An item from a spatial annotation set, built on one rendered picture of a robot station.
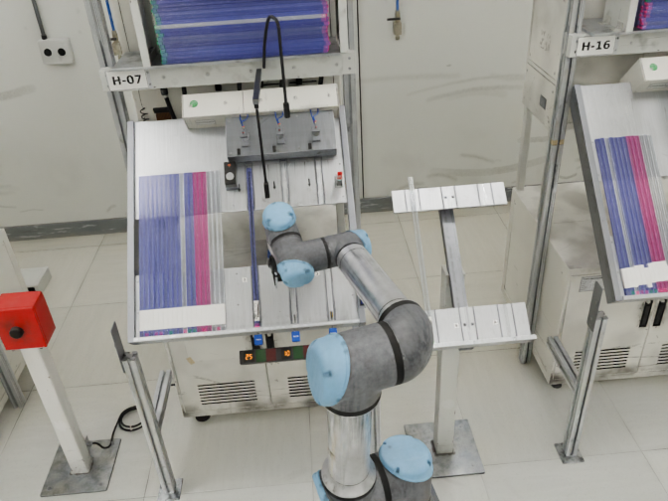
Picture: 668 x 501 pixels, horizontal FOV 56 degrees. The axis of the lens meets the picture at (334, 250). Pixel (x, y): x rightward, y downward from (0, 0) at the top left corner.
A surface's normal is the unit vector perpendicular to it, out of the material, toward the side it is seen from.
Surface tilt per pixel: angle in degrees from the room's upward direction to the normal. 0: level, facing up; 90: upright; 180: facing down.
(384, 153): 90
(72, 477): 0
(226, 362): 90
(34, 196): 90
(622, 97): 44
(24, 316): 90
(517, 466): 0
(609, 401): 0
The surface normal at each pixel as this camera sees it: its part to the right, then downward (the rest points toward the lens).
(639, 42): 0.07, 0.53
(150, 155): 0.00, -0.25
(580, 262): -0.05, -0.84
